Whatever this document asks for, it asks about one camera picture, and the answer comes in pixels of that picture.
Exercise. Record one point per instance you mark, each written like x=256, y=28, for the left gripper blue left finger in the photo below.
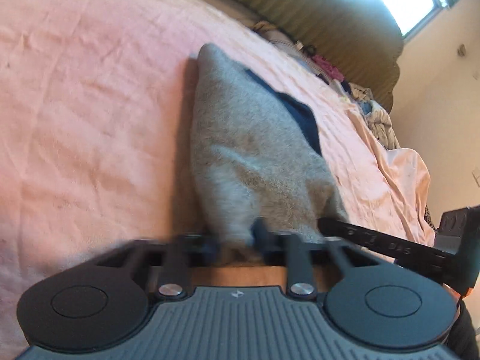
x=210, y=249

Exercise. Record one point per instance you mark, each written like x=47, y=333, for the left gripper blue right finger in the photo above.
x=264, y=242

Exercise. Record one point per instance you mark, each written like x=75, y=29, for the navy and grey knit sweater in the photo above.
x=250, y=160

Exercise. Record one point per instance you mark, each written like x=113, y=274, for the pile of mixed clothes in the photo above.
x=375, y=116

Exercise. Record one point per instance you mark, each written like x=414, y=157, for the magenta garment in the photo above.
x=329, y=69

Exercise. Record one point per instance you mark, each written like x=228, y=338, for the pink bed sheet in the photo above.
x=96, y=101

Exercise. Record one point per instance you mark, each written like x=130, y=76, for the olive striped headboard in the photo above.
x=359, y=37

